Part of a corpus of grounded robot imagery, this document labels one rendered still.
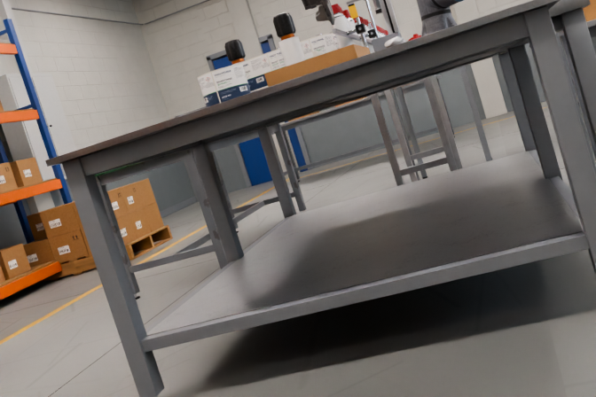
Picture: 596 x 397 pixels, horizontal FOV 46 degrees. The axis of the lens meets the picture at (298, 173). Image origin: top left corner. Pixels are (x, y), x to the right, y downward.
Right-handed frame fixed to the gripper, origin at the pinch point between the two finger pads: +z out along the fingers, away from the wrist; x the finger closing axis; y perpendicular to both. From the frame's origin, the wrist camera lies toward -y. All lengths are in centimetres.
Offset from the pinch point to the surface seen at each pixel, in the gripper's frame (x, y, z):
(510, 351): 112, -30, 53
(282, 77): 61, 9, -15
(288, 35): -41, 27, 17
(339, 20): -4.9, -0.9, 2.7
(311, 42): -58, 23, 31
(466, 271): 93, -24, 41
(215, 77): -23, 58, 16
